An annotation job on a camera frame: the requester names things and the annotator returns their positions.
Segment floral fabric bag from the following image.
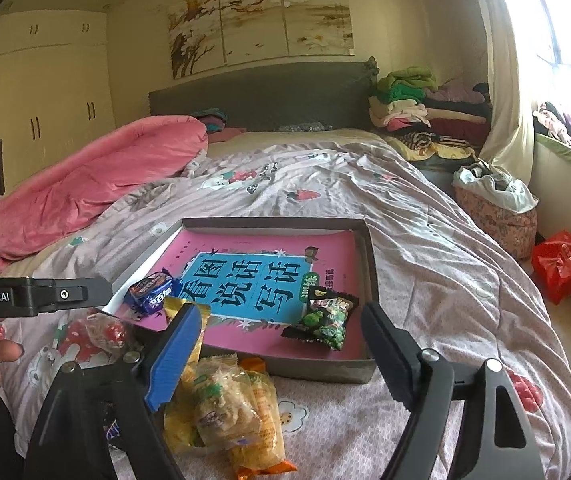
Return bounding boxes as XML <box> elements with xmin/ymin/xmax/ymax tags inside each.
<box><xmin>453</xmin><ymin>182</ymin><xmax>539</xmax><ymax>261</ymax></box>

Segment pile of folded clothes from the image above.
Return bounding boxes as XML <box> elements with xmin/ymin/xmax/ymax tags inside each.
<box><xmin>368</xmin><ymin>65</ymin><xmax>493</xmax><ymax>161</ymax></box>

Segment blue snack packet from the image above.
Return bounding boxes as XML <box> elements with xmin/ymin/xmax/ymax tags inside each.
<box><xmin>124</xmin><ymin>268</ymin><xmax>175</xmax><ymax>317</ymax></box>

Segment clothes heap on windowsill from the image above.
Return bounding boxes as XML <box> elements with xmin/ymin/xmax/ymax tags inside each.
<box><xmin>533</xmin><ymin>101</ymin><xmax>571</xmax><ymax>166</ymax></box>

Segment pink duvet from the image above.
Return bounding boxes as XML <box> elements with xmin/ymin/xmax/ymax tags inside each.
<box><xmin>0</xmin><ymin>115</ymin><xmax>209</xmax><ymax>276</ymax></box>

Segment person's left hand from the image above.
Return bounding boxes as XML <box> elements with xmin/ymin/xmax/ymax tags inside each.
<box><xmin>0</xmin><ymin>341</ymin><xmax>23</xmax><ymax>409</ymax></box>

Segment pink and blue book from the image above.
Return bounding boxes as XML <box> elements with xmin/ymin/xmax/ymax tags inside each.
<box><xmin>130</xmin><ymin>227</ymin><xmax>369</xmax><ymax>361</ymax></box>

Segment cream wardrobe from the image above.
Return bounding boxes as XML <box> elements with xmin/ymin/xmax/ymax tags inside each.
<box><xmin>0</xmin><ymin>7</ymin><xmax>116</xmax><ymax>196</ymax></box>

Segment tree branch wall painting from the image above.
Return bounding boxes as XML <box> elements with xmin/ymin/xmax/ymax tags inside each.
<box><xmin>166</xmin><ymin>0</ymin><xmax>226</xmax><ymax>80</ymax></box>
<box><xmin>218</xmin><ymin>0</ymin><xmax>289</xmax><ymax>67</ymax></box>

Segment cream curtain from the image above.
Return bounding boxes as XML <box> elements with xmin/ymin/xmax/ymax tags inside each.
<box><xmin>480</xmin><ymin>0</ymin><xmax>541</xmax><ymax>181</ymax></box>

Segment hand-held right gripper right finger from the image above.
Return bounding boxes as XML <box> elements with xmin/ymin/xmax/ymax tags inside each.
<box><xmin>360</xmin><ymin>301</ymin><xmax>549</xmax><ymax>480</ymax></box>

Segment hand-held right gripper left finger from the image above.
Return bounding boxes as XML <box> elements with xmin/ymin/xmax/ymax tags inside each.
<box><xmin>22</xmin><ymin>303</ymin><xmax>203</xmax><ymax>480</ymax></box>

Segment purple teal folded clothes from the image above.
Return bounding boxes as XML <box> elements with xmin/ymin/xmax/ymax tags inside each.
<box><xmin>190</xmin><ymin>107</ymin><xmax>246</xmax><ymax>136</ymax></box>

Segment orange cracker packet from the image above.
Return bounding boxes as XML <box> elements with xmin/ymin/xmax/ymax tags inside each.
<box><xmin>230</xmin><ymin>357</ymin><xmax>299</xmax><ymax>476</ymax></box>

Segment red plastic bag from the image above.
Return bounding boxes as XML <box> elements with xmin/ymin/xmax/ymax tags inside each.
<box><xmin>531</xmin><ymin>230</ymin><xmax>571</xmax><ymax>306</ymax></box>

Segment dark cardboard box tray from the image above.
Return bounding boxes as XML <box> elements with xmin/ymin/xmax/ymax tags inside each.
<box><xmin>101</xmin><ymin>217</ymin><xmax>379</xmax><ymax>385</ymax></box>

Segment green clear bread bag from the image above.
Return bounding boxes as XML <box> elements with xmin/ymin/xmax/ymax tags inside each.
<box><xmin>164</xmin><ymin>355</ymin><xmax>266</xmax><ymax>453</ymax></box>

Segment green and black candy packet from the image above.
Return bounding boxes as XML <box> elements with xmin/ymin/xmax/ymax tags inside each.
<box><xmin>281</xmin><ymin>285</ymin><xmax>359</xmax><ymax>351</ymax></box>

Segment white plastic bag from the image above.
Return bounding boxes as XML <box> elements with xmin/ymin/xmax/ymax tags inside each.
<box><xmin>453</xmin><ymin>160</ymin><xmax>539</xmax><ymax>211</ymax></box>

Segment gold yellow snack packet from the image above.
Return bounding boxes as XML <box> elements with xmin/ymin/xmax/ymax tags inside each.
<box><xmin>164</xmin><ymin>296</ymin><xmax>211</xmax><ymax>367</ymax></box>

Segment grey headboard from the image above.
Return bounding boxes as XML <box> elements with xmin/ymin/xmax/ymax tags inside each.
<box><xmin>148</xmin><ymin>59</ymin><xmax>380</xmax><ymax>133</ymax></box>

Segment clear red white snack packet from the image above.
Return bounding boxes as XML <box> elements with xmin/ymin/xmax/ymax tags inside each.
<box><xmin>72</xmin><ymin>312</ymin><xmax>139</xmax><ymax>362</ymax></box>

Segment flower wall painting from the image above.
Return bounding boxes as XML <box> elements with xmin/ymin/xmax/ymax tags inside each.
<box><xmin>278</xmin><ymin>0</ymin><xmax>355</xmax><ymax>57</ymax></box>

